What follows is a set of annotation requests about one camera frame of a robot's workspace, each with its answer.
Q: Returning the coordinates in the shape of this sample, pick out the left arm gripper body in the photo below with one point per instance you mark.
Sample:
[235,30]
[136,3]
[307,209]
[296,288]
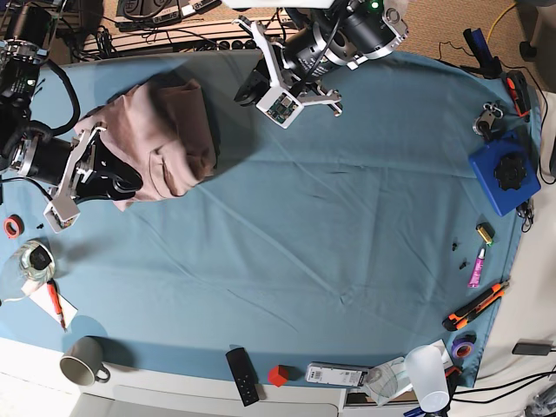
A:
[297,64]

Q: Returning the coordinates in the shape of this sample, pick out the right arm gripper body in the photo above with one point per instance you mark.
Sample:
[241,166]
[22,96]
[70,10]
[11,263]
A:
[78,170]

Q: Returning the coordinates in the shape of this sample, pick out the pinkish brown T-shirt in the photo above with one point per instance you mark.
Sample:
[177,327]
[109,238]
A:
[160,129]

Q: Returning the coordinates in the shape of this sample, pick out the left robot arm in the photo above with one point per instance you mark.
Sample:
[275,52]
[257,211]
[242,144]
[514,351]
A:
[355,31]

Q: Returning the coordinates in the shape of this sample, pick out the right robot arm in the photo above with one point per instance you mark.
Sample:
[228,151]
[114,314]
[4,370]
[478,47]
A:
[32,149]

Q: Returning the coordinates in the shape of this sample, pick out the black power strip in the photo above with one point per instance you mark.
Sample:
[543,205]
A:
[237,44]

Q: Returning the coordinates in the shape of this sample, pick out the red tape roll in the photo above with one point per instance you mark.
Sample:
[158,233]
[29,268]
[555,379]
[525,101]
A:
[13,226]

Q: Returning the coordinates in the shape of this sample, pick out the clear plastic bag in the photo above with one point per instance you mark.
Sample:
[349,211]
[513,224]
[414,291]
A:
[30,267]

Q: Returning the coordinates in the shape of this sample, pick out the orange pen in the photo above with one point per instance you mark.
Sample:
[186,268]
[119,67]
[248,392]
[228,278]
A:
[55,299]

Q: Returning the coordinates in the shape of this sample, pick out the white paper note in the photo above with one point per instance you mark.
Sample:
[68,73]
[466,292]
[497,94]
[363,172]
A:
[42,299]

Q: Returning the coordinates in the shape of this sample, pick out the teal table cloth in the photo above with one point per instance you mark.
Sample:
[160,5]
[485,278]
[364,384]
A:
[328,241]

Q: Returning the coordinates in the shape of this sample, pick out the blue black clamp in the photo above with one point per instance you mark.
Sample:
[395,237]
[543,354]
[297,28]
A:
[489,66]

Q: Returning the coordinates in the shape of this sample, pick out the grey ceramic mug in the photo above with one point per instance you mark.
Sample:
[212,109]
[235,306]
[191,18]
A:
[83,364]

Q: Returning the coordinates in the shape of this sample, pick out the orange black hand tool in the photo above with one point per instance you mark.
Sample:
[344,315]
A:
[518,91]

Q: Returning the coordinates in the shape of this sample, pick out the blue plastic box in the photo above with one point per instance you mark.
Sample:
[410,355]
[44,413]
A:
[483,162]

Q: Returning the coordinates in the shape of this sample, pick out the black knob on box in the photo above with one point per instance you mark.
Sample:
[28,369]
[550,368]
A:
[510,171]

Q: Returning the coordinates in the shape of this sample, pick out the yellow black battery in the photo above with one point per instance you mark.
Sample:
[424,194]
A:
[486,232]

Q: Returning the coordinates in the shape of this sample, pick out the black remote control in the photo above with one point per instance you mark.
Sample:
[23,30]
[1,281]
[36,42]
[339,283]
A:
[243,375]

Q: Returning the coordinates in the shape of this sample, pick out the purple glue tube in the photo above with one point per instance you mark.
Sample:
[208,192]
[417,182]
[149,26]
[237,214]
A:
[474,280]

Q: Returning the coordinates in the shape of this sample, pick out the red plastic cube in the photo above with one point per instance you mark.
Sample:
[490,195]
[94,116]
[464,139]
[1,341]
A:
[278,376]

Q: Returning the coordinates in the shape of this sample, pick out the orange black utility knife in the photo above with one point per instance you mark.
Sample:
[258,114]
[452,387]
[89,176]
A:
[468,313]

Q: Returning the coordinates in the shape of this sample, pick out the white barcode label box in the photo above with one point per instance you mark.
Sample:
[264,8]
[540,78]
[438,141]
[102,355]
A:
[334,374]

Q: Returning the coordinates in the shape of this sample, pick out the translucent plastic cup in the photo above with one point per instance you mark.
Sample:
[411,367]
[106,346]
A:
[425,370]

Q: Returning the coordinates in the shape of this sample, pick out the purple tape roll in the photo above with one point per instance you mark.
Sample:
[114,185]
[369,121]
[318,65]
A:
[463,346]

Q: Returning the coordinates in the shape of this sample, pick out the black power adapter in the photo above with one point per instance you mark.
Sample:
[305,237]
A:
[532,349]

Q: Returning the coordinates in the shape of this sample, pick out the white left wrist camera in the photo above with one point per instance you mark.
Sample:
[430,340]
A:
[280,106]

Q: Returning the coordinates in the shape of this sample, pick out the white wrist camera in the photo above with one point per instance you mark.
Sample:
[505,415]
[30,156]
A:
[61,213]
[280,106]

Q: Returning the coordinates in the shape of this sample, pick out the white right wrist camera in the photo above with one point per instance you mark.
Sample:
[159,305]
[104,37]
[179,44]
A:
[61,213]

